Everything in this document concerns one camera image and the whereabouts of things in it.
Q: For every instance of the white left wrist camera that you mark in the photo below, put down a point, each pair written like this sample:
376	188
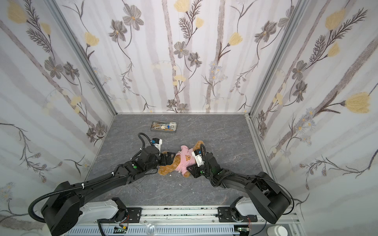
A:
157	142

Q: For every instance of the brown teddy bear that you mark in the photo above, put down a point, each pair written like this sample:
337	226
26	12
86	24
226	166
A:
165	170

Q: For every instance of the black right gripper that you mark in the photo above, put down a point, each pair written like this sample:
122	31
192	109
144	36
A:
194	170

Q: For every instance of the pink teddy hoodie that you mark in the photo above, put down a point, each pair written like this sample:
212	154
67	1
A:
186	159

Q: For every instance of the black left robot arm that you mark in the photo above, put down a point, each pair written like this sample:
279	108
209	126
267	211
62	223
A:
62	208

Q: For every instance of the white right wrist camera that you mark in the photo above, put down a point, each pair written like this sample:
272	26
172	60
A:
197	154

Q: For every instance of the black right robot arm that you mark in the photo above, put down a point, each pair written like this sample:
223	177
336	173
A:
270	199

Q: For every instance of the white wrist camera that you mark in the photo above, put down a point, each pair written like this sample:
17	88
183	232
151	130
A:
157	142
197	154

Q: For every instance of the metal instrument tray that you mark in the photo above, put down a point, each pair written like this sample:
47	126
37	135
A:
164	126

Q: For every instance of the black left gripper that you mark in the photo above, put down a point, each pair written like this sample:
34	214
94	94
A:
169	158

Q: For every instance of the white perforated cable duct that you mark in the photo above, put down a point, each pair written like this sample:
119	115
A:
172	230

